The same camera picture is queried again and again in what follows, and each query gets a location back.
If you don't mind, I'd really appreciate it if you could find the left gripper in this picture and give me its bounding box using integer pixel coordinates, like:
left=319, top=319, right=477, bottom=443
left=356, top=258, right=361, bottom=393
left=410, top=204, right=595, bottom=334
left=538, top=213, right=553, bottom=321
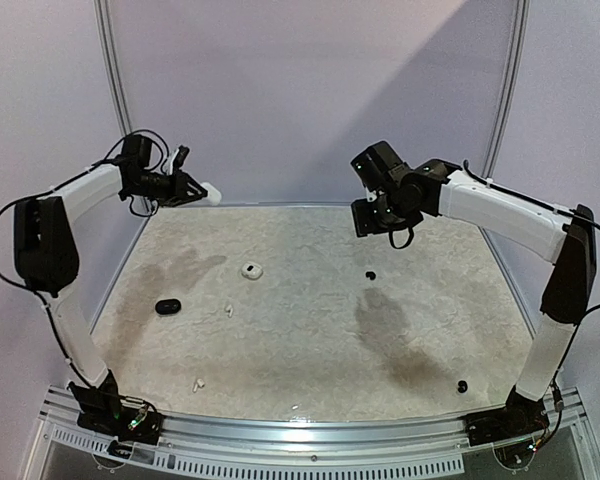
left=126, top=169, right=208, bottom=208

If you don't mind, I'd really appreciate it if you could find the white oval charging case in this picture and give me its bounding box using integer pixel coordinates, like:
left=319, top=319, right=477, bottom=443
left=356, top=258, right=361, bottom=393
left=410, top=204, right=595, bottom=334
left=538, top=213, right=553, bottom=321
left=201, top=182, right=222, bottom=206

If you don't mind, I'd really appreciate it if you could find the black charging case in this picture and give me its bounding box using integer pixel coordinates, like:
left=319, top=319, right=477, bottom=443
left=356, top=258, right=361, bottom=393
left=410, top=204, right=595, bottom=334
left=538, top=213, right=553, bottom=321
left=154, top=299, right=182, bottom=316

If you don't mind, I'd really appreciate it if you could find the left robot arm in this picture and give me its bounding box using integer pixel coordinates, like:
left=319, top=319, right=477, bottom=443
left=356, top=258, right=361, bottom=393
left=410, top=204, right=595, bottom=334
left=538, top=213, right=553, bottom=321
left=14, top=132, right=222, bottom=434

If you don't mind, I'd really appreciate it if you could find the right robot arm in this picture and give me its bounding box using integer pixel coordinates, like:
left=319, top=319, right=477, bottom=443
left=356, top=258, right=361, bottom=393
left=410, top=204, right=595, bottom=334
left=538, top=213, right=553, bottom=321
left=350, top=141, right=596, bottom=436

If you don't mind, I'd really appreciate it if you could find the white open charging case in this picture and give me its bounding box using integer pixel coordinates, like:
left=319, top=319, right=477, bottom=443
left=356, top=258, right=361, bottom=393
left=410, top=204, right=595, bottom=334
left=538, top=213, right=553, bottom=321
left=240, top=262, right=264, bottom=280

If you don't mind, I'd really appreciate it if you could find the white stem earbud lower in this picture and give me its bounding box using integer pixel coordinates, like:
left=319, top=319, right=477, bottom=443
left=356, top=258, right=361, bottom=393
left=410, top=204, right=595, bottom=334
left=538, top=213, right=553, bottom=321
left=192, top=379, right=205, bottom=393

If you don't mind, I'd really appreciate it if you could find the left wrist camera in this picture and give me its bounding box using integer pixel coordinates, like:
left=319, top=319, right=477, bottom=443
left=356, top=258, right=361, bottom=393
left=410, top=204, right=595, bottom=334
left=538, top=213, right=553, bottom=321
left=161, top=145, right=190, bottom=175

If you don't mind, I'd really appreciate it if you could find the right aluminium corner post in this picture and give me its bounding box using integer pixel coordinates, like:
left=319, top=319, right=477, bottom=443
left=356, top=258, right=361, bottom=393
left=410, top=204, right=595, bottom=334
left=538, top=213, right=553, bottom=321
left=481, top=0, right=530, bottom=178

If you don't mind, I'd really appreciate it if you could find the aluminium corner post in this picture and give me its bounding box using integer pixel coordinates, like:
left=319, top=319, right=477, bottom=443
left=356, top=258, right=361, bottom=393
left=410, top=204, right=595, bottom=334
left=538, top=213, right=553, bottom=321
left=481, top=0, right=530, bottom=178
left=93, top=0, right=155, bottom=217

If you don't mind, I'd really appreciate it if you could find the left aluminium corner post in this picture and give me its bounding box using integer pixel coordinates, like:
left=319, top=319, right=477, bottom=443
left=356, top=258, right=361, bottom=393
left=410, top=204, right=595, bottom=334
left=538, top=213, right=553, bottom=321
left=93, top=0, right=155, bottom=217

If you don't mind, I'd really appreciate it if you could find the aluminium front rail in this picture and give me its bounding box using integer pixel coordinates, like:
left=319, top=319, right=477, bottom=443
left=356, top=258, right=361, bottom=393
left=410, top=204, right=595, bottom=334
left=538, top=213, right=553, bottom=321
left=25, top=388, right=600, bottom=479

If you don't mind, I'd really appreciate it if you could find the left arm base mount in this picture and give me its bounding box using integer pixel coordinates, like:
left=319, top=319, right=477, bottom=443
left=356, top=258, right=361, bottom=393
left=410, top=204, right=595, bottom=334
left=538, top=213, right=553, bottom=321
left=69, top=381, right=165, bottom=445

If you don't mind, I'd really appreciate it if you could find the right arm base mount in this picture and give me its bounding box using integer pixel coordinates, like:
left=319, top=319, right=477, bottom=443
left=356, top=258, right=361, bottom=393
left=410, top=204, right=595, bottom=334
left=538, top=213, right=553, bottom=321
left=461, top=395, right=549, bottom=446

